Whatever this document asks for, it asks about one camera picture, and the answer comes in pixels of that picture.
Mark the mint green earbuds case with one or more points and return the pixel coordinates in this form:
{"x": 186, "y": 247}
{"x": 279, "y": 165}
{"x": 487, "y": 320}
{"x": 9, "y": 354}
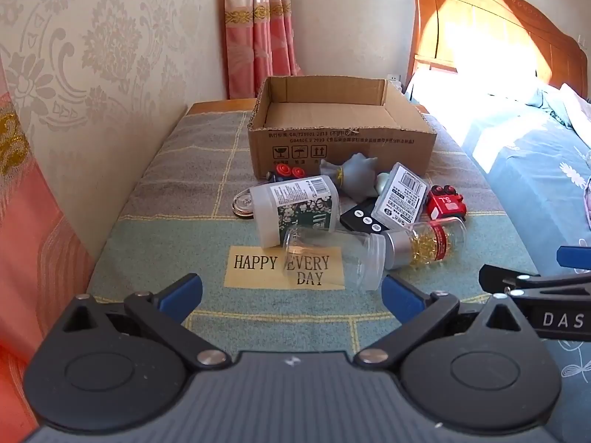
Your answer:
{"x": 382, "y": 183}

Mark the checked grey green blanket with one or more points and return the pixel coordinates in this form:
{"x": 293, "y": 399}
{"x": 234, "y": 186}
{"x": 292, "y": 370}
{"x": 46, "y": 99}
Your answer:
{"x": 161, "y": 221}

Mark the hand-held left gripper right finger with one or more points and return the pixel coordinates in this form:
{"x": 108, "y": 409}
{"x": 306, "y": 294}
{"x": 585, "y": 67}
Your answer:
{"x": 400, "y": 299}

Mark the pale pink pillow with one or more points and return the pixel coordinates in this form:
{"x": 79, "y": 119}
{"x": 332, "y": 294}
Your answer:
{"x": 579, "y": 106}

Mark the white wall outlet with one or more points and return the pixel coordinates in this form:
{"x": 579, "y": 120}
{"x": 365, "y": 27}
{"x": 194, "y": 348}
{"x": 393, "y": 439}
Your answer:
{"x": 393, "y": 77}

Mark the wooden chair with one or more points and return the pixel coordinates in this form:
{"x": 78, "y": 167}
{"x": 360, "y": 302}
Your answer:
{"x": 485, "y": 27}

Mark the dark toy train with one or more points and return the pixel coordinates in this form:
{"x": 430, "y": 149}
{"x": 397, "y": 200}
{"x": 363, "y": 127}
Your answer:
{"x": 284, "y": 170}

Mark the clear plastic jar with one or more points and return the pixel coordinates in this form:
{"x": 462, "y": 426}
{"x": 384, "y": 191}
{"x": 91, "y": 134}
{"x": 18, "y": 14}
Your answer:
{"x": 344, "y": 258}

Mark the clear correction tape dispenser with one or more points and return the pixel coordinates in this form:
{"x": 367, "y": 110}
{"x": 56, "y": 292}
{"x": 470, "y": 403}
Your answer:
{"x": 242, "y": 205}

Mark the grey toy figure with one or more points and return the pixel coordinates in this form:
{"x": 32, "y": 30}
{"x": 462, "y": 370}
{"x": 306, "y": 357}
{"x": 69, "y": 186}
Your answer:
{"x": 355, "y": 170}

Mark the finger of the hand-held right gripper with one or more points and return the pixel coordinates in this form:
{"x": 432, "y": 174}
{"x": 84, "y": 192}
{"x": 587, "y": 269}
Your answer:
{"x": 508, "y": 279}
{"x": 575, "y": 257}

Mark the black digital timer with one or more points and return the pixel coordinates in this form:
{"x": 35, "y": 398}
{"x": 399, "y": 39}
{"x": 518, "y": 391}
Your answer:
{"x": 358, "y": 217}

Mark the clear bottle of gold capsules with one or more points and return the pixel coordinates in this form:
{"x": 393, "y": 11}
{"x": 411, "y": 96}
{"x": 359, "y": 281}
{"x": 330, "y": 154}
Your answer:
{"x": 429, "y": 242}

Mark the clear plastic case with label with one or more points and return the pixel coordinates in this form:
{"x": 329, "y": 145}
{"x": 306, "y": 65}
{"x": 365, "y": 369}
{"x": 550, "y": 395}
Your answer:
{"x": 401, "y": 194}

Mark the white bottle with floral label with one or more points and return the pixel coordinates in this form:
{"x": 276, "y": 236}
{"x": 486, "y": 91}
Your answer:
{"x": 295, "y": 207}

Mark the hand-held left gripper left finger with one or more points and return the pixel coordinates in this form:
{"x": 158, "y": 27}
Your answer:
{"x": 182, "y": 294}

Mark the brown cardboard box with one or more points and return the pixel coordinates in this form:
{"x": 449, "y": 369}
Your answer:
{"x": 341, "y": 140}

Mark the orange curtain with gold pattern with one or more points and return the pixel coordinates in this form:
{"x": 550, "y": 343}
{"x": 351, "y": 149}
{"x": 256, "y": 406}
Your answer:
{"x": 27, "y": 240}

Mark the pink patterned curtain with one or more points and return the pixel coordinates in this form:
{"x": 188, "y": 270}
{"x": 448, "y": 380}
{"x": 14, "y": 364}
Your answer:
{"x": 258, "y": 32}

